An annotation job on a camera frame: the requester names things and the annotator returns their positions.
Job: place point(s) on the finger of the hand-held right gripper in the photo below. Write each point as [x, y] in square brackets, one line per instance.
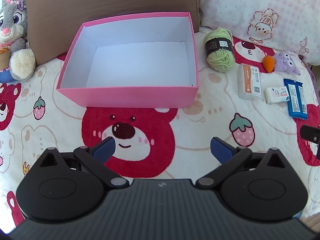
[310, 133]

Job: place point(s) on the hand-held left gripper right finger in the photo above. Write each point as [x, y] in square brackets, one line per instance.
[220, 150]

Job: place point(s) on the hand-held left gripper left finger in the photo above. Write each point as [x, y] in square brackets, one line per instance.
[105, 150]

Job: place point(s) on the blue snack packet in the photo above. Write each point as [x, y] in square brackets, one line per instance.
[296, 102]

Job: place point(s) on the white tissue packet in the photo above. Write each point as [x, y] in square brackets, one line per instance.
[275, 95]

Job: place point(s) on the clear case with orange label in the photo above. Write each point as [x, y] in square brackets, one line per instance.
[250, 85]

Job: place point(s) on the purple plush toy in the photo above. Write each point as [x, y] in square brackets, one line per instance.
[285, 62]

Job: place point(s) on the orange makeup sponge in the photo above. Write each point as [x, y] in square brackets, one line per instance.
[268, 65]

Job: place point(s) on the green yarn ball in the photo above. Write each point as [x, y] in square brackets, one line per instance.
[220, 60]

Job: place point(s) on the pink cardboard box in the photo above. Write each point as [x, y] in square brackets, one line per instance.
[140, 62]

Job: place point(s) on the printed bear blanket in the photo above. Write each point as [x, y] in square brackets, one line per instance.
[37, 135]

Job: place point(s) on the pink checked pillow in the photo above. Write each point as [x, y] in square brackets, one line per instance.
[250, 0]

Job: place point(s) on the brown embroidered pillow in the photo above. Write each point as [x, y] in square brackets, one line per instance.
[75, 5]

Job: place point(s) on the grey bunny plush toy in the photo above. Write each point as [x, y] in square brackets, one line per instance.
[12, 17]

